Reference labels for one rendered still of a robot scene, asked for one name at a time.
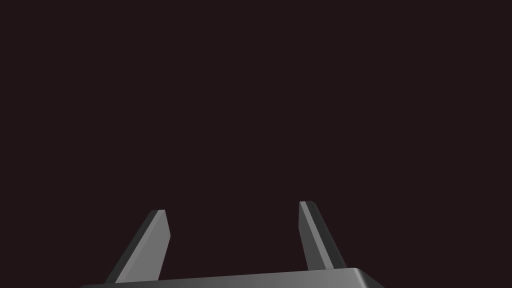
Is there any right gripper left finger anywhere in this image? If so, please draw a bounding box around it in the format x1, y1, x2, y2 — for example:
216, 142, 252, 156
104, 209, 172, 285

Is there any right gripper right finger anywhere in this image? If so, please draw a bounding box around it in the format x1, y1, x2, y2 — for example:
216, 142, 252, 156
297, 200, 348, 272

